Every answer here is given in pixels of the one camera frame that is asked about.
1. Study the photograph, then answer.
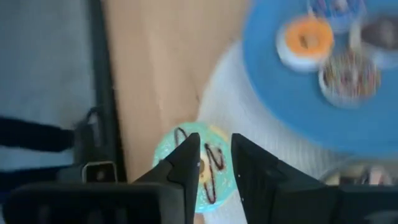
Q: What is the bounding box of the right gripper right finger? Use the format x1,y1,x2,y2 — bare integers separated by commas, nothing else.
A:
231,133,340,224

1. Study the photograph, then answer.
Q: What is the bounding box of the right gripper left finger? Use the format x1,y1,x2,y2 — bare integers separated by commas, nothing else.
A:
134,133,201,224

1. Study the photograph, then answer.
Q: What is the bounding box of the mint glazed chocolate drizzle donut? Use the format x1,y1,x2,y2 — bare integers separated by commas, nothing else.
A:
151,121,238,215

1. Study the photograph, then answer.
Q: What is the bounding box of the white woven round placemat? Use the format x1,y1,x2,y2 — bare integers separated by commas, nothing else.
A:
197,40,349,224

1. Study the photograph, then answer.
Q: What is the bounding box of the blue plate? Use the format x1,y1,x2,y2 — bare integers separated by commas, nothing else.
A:
241,0,398,159

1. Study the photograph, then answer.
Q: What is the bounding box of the black bar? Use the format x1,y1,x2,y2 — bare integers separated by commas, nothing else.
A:
0,116,76,153

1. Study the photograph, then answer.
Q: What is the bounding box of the orange glazed donut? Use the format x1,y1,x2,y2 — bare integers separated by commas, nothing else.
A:
275,14,335,74

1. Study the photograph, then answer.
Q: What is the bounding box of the blue glazed donut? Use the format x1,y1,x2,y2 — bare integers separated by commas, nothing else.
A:
307,0,366,34

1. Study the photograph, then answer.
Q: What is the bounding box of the small table-level camera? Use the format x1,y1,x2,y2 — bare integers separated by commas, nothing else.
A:
81,161,119,185

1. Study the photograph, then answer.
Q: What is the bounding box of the black table edge frame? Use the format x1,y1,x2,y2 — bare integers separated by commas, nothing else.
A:
88,0,127,184

